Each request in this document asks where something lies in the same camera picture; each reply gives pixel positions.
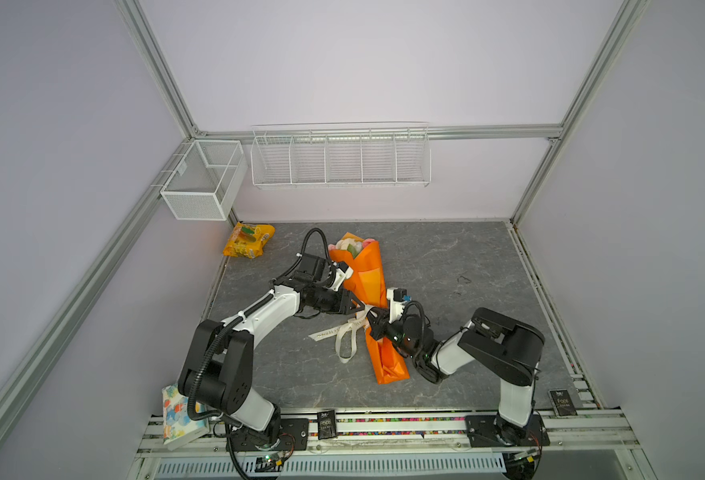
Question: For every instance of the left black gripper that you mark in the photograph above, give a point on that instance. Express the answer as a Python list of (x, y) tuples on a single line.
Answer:
[(343, 301)]

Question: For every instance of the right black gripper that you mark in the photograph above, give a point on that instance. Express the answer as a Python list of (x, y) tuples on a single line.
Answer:
[(379, 325)]

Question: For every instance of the cream printed ribbon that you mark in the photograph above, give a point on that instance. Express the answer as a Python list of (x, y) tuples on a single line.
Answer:
[(340, 333)]

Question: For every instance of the orange wrapping paper sheet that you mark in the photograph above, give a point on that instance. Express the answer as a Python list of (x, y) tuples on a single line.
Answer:
[(368, 284)]

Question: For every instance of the cream fake rose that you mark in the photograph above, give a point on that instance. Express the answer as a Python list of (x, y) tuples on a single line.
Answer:
[(350, 245)]

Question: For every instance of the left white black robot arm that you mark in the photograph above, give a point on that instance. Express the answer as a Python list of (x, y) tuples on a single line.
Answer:
[(218, 370)]

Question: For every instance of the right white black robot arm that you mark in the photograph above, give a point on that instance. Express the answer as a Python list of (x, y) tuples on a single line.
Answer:
[(508, 348)]

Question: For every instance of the yellow snack bag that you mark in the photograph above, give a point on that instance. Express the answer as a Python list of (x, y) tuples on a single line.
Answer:
[(248, 241)]

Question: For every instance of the black labelled box right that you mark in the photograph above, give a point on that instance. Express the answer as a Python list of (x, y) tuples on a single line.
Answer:
[(562, 403)]

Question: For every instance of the white mesh box basket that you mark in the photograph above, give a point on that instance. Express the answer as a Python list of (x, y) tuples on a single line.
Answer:
[(206, 180)]

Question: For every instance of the colourful tissue pack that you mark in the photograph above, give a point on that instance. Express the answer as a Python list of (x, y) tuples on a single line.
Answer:
[(179, 429)]

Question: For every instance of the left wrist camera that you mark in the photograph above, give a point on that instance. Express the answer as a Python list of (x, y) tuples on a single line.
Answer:
[(323, 272)]

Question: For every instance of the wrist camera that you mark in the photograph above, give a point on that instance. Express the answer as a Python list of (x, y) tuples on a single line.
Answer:
[(397, 298), (323, 272)]

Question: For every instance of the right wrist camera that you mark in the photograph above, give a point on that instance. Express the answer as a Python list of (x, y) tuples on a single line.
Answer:
[(397, 298)]

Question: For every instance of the black box on rail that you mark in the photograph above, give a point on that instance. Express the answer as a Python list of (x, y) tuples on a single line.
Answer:
[(327, 425)]

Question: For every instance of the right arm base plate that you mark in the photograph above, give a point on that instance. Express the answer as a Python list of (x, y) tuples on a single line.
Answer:
[(486, 430)]

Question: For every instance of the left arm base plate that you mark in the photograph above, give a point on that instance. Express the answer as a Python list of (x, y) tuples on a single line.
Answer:
[(287, 435)]

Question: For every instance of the white wire shelf basket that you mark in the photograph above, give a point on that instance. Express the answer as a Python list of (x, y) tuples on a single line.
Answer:
[(353, 154)]

